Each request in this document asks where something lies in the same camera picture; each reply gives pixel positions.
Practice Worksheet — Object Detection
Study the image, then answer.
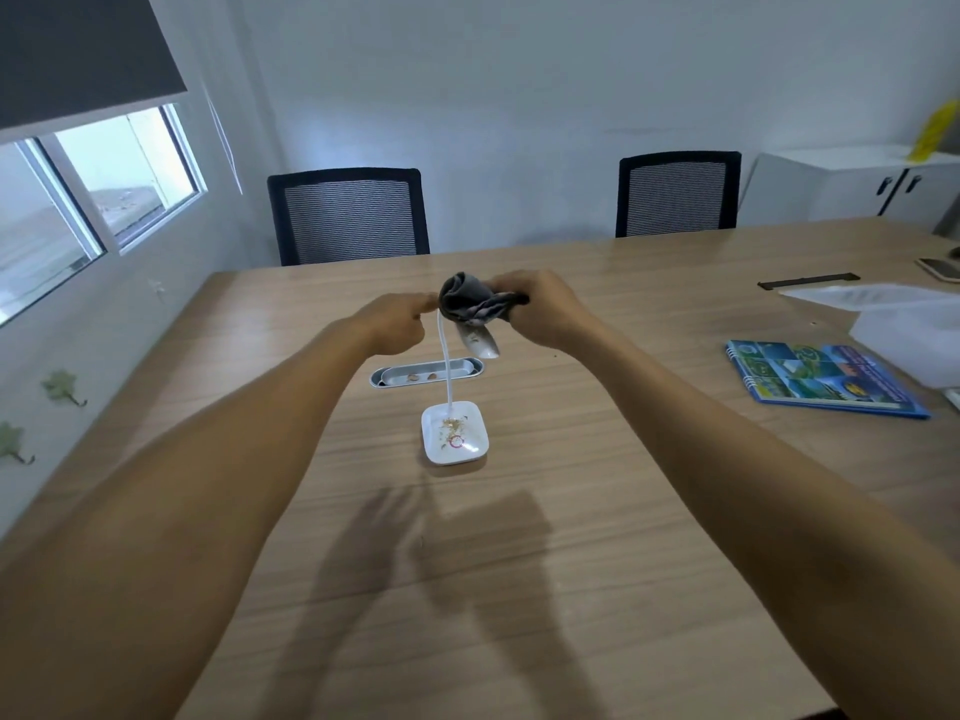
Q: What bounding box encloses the person's left hand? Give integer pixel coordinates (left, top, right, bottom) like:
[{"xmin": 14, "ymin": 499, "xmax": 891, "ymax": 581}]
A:
[{"xmin": 351, "ymin": 292, "xmax": 441, "ymax": 359}]

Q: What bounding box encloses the person's right hand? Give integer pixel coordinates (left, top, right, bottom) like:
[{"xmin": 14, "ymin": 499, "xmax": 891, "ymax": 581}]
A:
[{"xmin": 486, "ymin": 269, "xmax": 595, "ymax": 352}]

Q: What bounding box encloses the grey cloth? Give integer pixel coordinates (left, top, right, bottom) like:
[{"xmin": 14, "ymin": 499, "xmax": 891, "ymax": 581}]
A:
[{"xmin": 438, "ymin": 271, "xmax": 531, "ymax": 327}]

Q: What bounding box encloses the white desk lamp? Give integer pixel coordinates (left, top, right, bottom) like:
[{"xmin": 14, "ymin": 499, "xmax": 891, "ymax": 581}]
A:
[{"xmin": 420, "ymin": 307, "xmax": 502, "ymax": 467}]

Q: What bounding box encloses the person's right forearm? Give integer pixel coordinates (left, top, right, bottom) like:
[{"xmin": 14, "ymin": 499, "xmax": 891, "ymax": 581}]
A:
[{"xmin": 568, "ymin": 319, "xmax": 960, "ymax": 720}]

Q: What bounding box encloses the person's left forearm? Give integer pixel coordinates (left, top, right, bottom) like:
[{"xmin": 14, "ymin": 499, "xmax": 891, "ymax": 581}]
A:
[{"xmin": 0, "ymin": 316, "xmax": 376, "ymax": 720}]

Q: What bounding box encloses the black mesh office chair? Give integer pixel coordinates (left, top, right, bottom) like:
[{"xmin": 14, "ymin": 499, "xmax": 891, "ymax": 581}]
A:
[
  {"xmin": 615, "ymin": 150, "xmax": 743, "ymax": 239},
  {"xmin": 267, "ymin": 167, "xmax": 432, "ymax": 268}
]

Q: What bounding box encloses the white cabinet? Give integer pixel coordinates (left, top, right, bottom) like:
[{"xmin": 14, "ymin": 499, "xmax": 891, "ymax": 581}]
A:
[{"xmin": 738, "ymin": 145, "xmax": 960, "ymax": 238}]

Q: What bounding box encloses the blue spiral notebook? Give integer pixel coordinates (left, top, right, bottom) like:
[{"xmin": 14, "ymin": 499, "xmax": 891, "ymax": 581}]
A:
[{"xmin": 725, "ymin": 339, "xmax": 932, "ymax": 421}]

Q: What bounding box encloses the white paper sheet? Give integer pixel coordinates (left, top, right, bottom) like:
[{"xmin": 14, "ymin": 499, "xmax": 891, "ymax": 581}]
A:
[{"xmin": 777, "ymin": 282, "xmax": 960, "ymax": 314}]

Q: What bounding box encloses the white plastic bag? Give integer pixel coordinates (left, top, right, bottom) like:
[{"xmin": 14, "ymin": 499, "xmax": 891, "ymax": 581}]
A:
[{"xmin": 849, "ymin": 301, "xmax": 960, "ymax": 391}]

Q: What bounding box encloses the grey roller blind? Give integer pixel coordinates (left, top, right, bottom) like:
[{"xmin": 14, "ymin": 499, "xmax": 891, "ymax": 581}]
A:
[{"xmin": 0, "ymin": 0, "xmax": 189, "ymax": 133}]

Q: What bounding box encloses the yellow sign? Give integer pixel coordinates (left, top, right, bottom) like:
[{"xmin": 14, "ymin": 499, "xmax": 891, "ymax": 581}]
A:
[{"xmin": 906, "ymin": 98, "xmax": 960, "ymax": 165}]

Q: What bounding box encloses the grey table cable slot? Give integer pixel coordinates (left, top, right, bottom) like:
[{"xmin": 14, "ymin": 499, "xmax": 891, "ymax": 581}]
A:
[{"xmin": 369, "ymin": 357, "xmax": 486, "ymax": 389}]

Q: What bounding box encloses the white blind cord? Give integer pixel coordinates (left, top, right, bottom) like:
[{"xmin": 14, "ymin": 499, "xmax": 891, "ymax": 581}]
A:
[{"xmin": 201, "ymin": 82, "xmax": 245, "ymax": 197}]

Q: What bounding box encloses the black table cable cover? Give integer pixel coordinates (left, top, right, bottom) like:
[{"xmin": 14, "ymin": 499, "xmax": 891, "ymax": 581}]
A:
[{"xmin": 757, "ymin": 272, "xmax": 862, "ymax": 292}]

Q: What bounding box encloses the window with white frame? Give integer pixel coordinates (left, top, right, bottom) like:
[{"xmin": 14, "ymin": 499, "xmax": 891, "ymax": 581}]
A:
[{"xmin": 0, "ymin": 103, "xmax": 209, "ymax": 328}]

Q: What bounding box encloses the green leaf wall hook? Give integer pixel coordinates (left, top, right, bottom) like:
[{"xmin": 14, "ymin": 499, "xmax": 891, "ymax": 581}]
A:
[
  {"xmin": 41, "ymin": 369, "xmax": 89, "ymax": 409},
  {"xmin": 0, "ymin": 421, "xmax": 36, "ymax": 467}
]

